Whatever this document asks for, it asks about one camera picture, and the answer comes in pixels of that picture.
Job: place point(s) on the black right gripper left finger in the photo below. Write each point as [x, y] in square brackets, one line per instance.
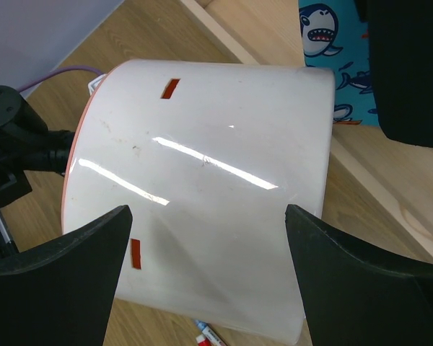
[61, 292]

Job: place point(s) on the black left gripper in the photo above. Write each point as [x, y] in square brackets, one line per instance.
[26, 144]

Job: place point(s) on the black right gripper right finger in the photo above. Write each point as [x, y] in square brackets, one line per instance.
[355, 293]

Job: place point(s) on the wooden clothes rack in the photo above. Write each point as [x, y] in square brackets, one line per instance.
[399, 177]

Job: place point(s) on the clear capped blue pen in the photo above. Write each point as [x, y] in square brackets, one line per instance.
[209, 333]

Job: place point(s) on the red capped white marker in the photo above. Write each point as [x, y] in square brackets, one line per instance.
[201, 340]

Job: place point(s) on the blue shark print cloth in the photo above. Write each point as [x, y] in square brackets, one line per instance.
[335, 35]

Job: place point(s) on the black hanging garment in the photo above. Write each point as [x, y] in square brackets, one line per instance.
[401, 67]

